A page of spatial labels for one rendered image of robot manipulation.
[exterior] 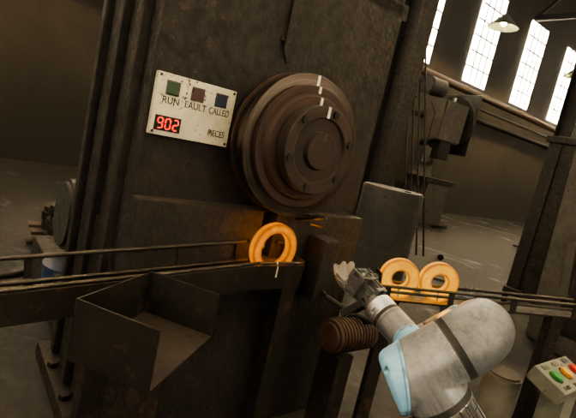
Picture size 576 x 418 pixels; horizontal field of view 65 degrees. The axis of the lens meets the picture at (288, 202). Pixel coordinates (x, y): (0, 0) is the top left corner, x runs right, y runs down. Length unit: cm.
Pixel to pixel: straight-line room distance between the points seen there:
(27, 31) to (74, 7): 71
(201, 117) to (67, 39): 604
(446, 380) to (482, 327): 11
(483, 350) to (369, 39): 132
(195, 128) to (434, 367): 96
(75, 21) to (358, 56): 597
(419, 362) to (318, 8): 124
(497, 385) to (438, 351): 93
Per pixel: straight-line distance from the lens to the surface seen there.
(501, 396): 177
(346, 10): 179
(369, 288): 140
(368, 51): 186
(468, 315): 87
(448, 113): 937
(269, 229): 151
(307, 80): 147
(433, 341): 85
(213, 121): 145
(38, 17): 735
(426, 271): 181
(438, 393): 85
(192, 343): 116
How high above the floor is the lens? 114
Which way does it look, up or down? 8 degrees down
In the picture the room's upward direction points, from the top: 13 degrees clockwise
